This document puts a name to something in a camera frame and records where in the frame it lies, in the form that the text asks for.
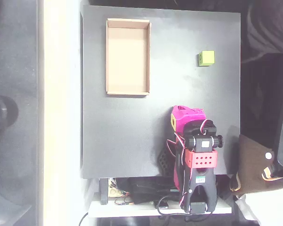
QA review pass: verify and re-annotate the black looped cable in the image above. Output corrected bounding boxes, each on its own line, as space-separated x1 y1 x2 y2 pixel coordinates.
155 195 219 216

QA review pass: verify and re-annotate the white plastic bag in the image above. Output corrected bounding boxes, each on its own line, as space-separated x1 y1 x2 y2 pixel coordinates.
233 181 283 226

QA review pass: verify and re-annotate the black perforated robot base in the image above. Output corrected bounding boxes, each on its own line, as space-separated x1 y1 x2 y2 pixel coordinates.
157 147 177 176

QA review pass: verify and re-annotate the small green cube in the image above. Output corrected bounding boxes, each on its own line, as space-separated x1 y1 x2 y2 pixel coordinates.
198 50 216 67

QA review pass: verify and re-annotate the small wired circuit board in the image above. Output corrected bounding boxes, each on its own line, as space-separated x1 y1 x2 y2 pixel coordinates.
114 197 135 206

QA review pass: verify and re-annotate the small black controller module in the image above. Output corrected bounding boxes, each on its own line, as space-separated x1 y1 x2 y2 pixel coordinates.
154 201 169 210

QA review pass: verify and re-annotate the black work board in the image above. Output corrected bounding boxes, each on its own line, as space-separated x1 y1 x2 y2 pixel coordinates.
80 4 241 179

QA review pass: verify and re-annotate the shallow cardboard box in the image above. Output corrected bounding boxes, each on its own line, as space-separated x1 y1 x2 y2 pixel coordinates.
105 18 152 97

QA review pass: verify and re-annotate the white shelf board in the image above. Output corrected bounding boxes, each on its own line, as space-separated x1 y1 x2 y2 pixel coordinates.
87 200 233 218

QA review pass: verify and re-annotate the black hanging cable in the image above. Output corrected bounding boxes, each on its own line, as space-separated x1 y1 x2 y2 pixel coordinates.
79 211 89 226

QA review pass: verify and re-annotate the black table clamp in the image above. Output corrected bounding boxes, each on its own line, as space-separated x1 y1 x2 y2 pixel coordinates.
99 178 109 205

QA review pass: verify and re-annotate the beige perforated part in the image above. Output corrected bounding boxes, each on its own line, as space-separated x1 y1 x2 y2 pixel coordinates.
108 178 122 198

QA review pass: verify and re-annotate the black cylindrical object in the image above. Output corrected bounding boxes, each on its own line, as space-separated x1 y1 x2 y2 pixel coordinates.
0 94 19 146

